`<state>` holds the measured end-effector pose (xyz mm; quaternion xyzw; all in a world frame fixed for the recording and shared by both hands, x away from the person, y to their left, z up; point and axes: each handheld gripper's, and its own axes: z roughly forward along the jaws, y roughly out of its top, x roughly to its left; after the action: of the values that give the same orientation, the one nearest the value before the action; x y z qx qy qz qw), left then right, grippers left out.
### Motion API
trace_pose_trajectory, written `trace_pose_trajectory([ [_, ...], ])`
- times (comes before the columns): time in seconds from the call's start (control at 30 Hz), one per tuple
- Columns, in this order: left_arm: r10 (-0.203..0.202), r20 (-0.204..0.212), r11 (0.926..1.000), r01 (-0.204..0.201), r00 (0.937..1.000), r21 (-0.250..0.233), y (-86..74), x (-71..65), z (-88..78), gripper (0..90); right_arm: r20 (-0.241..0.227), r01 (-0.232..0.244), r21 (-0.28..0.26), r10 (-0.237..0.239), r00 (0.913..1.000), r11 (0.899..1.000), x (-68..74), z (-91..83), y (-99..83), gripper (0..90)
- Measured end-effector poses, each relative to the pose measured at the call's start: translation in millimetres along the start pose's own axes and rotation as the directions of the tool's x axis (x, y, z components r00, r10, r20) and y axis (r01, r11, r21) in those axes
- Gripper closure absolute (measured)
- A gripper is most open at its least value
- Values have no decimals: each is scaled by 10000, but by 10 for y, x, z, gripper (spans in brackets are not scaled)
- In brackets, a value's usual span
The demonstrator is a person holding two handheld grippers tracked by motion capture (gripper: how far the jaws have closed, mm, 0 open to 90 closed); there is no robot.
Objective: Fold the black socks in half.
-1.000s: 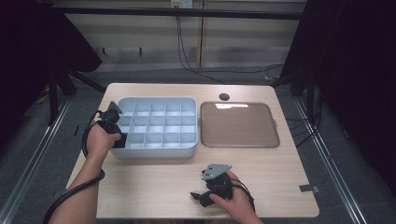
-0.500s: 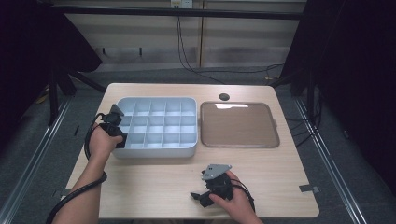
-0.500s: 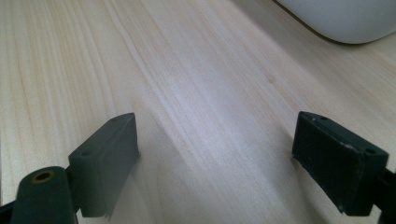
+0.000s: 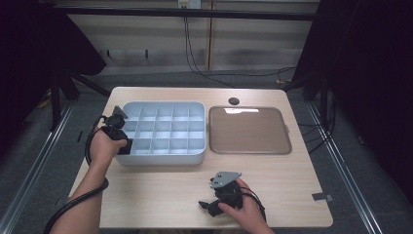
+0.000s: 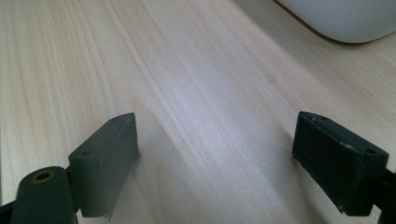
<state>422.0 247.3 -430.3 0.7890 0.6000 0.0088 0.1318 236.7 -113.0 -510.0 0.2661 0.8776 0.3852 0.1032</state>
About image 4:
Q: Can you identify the black horizontal bar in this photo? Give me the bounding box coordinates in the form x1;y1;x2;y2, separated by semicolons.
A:
53;7;320;22

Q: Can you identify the metal floor rail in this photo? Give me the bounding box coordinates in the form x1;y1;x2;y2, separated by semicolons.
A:
0;100;77;234
306;100;386;234

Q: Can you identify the light blue divided storage box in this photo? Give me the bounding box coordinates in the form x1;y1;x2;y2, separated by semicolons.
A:
114;100;207;166

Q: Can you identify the white wall socket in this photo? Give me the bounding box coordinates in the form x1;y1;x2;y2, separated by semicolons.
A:
177;0;203;10

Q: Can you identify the person's left hand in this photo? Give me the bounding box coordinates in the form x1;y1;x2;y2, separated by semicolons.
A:
88;130;129;169

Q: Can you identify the person's right hand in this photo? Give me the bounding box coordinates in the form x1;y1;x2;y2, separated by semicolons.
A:
217;177;271;233

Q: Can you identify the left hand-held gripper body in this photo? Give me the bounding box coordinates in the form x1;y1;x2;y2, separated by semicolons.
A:
99;104;131;142

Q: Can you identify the grey tape piece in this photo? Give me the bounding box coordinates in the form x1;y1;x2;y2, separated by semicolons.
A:
311;192;335;202

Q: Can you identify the black hanging wall cable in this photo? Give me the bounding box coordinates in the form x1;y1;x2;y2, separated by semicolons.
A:
183;16;237;89

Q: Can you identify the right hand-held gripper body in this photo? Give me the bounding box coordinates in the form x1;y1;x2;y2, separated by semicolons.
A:
208;171;244;210

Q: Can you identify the black metal stand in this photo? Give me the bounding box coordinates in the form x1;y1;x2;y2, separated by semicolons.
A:
48;69;113;133

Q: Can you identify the black cable on floor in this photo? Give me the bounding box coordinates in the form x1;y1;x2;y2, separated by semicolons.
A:
194;65;297;79

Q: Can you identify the black curtain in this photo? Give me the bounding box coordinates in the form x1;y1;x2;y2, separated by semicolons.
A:
291;0;413;203
0;0;108;154

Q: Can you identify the brown tray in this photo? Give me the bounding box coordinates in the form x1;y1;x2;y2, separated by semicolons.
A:
208;105;293;155

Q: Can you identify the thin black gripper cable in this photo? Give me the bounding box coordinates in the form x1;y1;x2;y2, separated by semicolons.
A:
240;186;268;223

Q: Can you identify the black floor cables bundle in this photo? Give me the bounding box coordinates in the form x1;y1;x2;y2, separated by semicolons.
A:
298;94;339;155

